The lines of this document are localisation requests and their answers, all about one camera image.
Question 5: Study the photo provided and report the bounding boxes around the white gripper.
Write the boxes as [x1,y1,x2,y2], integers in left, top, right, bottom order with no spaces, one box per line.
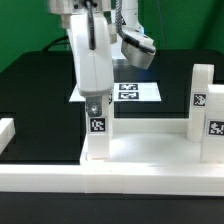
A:
[70,13,114,117]

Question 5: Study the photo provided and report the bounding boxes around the white desk top tray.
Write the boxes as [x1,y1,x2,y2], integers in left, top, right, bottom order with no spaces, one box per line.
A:
[80,118,224,165]

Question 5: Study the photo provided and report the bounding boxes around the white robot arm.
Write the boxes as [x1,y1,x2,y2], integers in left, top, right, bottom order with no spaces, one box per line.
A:
[47,0,155,118]

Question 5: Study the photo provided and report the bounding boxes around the white front obstacle bar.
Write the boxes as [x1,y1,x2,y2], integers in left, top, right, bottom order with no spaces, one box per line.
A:
[0,165,224,196]

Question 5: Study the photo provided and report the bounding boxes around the white left obstacle block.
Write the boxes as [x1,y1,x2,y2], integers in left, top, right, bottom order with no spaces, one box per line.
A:
[0,118,15,155]

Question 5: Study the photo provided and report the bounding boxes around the white marker base plate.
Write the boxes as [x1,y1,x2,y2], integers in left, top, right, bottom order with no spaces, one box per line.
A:
[68,81,162,103]

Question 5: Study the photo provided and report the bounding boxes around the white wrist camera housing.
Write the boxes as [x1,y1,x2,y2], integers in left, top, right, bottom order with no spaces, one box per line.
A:
[121,26,156,69]

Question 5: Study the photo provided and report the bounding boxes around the black cable with connector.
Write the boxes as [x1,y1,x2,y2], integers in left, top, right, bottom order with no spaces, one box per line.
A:
[41,35,71,53]

